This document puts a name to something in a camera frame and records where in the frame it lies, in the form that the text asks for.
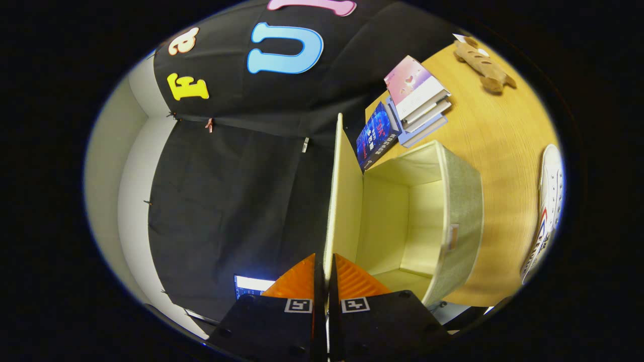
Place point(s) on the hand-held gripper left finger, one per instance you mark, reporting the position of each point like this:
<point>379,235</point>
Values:
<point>282,327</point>

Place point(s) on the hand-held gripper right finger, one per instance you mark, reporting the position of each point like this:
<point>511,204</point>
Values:
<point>377,327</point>

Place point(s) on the green fabric storage box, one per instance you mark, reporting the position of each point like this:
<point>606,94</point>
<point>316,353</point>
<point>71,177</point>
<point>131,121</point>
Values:
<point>463,211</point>

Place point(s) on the white striped canvas shoe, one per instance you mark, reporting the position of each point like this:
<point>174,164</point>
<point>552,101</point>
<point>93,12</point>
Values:
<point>551,191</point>

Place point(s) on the lit laptop screen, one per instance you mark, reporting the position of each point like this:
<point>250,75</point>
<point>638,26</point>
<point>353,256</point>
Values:
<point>251,284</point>

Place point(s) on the black backdrop cloth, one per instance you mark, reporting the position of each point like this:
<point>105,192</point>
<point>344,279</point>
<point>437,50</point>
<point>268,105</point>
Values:
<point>226,201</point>

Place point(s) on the silver metal clip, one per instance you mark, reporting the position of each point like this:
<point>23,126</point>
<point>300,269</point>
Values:
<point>305,145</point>

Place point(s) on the dark blue book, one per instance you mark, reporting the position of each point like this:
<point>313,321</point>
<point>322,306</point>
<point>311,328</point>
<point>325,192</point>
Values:
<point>375,136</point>

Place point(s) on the pale blue cover book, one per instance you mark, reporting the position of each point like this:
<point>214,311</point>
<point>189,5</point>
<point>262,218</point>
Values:
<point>422,138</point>

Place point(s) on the white paperback book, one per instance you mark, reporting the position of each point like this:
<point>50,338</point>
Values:
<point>427,123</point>
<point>435,109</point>

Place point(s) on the red clothes clip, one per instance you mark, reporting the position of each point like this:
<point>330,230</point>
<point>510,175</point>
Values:
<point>209,124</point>

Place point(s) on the pink cover book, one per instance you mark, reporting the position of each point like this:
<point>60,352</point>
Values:
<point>407,78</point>

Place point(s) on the brown plush toy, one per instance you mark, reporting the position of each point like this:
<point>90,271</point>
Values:
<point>483,65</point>

